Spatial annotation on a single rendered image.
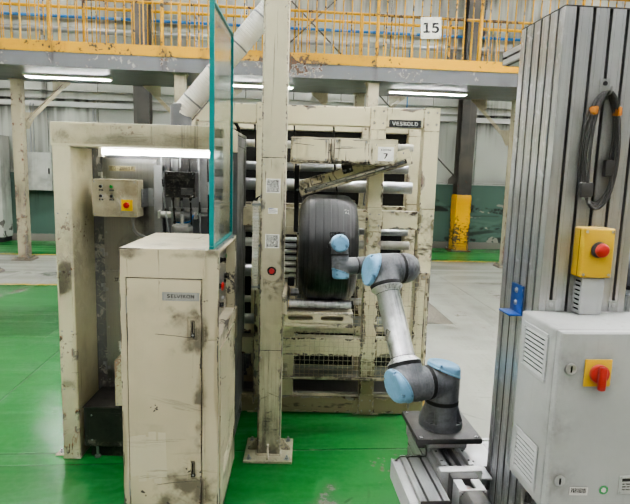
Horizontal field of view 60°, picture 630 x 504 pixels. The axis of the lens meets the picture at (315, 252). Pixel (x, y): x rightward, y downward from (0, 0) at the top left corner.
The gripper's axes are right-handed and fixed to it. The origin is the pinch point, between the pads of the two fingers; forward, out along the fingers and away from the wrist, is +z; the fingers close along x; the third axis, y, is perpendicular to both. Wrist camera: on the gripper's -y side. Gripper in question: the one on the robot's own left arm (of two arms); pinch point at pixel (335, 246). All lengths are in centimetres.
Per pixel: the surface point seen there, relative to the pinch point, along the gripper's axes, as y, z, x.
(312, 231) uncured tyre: 7.2, 2.6, 11.6
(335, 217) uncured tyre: 14.6, 5.9, 0.2
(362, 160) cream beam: 49, 42, -16
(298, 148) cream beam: 54, 41, 20
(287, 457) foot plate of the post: -117, 31, 22
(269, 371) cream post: -70, 30, 33
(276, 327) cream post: -45, 27, 29
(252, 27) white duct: 118, 35, 47
